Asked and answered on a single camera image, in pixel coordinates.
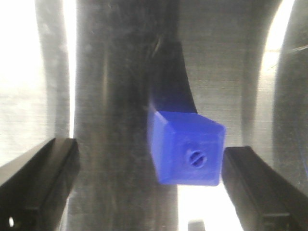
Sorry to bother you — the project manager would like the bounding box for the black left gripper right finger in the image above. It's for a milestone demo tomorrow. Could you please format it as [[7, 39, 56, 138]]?
[[223, 146, 308, 231]]

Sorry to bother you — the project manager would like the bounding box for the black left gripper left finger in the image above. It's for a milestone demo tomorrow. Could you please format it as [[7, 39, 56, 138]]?
[[0, 138, 79, 231]]

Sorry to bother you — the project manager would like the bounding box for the blue block part with hole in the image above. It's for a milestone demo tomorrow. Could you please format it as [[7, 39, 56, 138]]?
[[147, 109, 226, 186]]

